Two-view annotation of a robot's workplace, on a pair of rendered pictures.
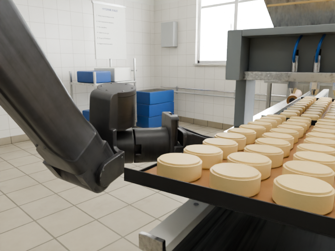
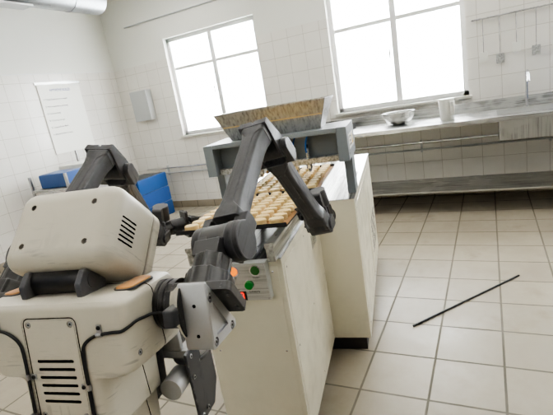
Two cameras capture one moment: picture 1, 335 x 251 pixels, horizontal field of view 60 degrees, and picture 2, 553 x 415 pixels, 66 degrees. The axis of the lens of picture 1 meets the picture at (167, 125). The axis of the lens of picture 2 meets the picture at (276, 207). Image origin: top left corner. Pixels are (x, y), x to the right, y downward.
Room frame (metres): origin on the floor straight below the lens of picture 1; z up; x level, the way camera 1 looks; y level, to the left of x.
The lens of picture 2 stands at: (-1.18, 0.08, 1.36)
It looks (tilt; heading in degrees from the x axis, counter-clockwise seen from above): 14 degrees down; 345
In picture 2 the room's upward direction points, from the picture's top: 10 degrees counter-clockwise
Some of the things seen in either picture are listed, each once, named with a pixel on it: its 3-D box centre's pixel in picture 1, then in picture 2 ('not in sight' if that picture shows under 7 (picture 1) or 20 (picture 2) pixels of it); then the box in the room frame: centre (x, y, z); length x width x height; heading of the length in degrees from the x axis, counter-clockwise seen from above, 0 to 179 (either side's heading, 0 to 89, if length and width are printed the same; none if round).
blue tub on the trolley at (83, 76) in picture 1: (93, 76); (62, 178); (4.14, 1.04, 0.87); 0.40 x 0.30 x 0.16; 50
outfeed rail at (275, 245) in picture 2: not in sight; (318, 182); (0.95, -0.77, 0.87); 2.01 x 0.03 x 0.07; 147
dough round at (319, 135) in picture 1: (321, 140); not in sight; (0.49, -0.27, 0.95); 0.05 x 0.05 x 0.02
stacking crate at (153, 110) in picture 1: (154, 107); (146, 198); (4.96, 0.23, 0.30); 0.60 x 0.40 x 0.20; 137
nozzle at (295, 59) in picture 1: (294, 64); not in sight; (0.91, -0.39, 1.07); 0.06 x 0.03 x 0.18; 147
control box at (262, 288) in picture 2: not in sight; (236, 281); (0.20, -0.12, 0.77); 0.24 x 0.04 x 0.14; 57
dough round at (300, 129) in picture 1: (289, 131); not in sight; (0.57, -0.25, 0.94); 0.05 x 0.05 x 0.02
